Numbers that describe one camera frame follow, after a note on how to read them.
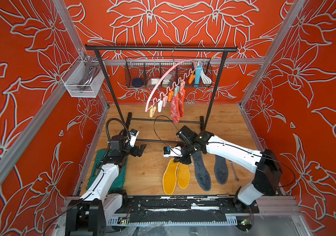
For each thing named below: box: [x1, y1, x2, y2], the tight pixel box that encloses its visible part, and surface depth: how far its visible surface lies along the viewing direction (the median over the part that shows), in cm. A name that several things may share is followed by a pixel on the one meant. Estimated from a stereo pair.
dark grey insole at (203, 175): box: [192, 150, 212, 192], surface depth 85 cm
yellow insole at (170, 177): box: [162, 157, 180, 196], surface depth 79 cm
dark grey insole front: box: [214, 154, 229, 185], surface depth 85 cm
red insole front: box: [170, 93, 181, 124], surface depth 84 cm
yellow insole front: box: [176, 162, 191, 189], surface depth 83 cm
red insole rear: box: [178, 88, 186, 118], surface depth 85 cm
